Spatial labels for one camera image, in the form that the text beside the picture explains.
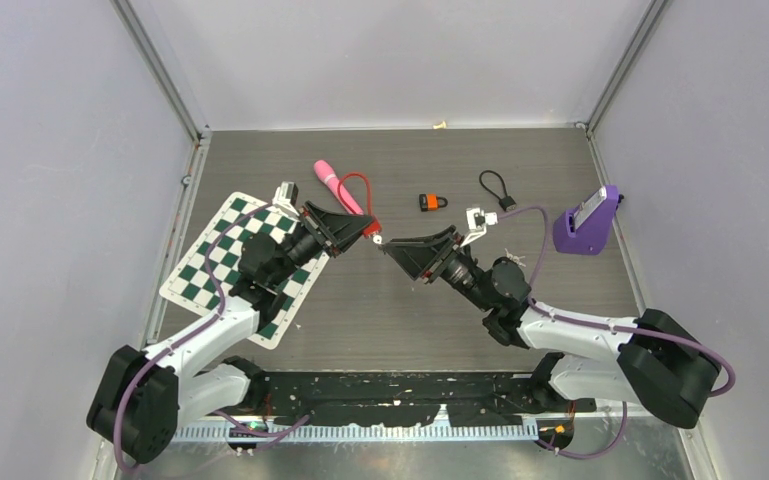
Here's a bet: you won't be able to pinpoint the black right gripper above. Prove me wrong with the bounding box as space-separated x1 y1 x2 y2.
384 225 495 312

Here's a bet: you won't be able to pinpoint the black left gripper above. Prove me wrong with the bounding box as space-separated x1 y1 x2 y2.
269 202 373 287

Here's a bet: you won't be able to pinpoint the red cable padlock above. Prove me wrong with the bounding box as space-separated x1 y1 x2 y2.
336 172 383 241

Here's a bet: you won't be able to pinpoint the orange black padlock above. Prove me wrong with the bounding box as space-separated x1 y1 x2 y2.
418 193 449 212

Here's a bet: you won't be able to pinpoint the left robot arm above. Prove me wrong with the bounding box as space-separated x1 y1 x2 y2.
86 202 376 474

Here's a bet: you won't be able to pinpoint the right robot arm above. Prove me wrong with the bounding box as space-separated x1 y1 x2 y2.
383 227 725 429

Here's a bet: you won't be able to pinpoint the pink toy microphone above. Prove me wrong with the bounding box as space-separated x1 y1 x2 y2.
313 159 364 214

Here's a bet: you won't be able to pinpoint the small silver keys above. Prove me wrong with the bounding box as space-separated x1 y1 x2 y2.
505 249 527 268

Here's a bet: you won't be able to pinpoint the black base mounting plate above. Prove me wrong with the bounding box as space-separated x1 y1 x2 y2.
248 371 572 427

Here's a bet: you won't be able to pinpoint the green white chessboard mat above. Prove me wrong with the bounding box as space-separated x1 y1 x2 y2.
159 192 330 350

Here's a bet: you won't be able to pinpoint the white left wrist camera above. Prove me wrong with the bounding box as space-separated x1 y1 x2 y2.
272 181 299 217

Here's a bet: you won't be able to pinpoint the black cable padlock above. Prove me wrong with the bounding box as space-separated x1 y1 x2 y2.
478 169 517 212

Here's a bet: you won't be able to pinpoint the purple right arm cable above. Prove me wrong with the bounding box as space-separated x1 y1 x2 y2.
493 203 738 460

